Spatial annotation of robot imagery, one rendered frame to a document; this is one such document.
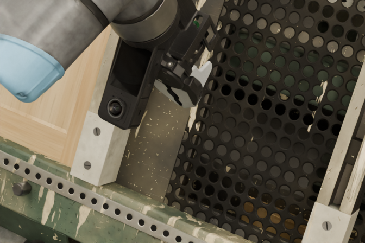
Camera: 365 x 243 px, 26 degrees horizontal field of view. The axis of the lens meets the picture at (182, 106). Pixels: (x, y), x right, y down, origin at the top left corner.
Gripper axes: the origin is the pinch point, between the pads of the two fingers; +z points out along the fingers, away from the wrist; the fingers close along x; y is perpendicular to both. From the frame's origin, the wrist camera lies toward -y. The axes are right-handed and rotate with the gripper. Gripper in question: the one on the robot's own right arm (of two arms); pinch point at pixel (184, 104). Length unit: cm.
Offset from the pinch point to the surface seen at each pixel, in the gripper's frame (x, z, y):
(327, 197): -13.8, 33.9, 4.9
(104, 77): 30.4, 29.4, 5.8
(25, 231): 39, 50, -24
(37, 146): 42, 42, -9
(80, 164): 29.2, 36.9, -9.0
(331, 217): -15.6, 35.2, 2.4
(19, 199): 41, 44, -20
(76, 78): 39, 36, 5
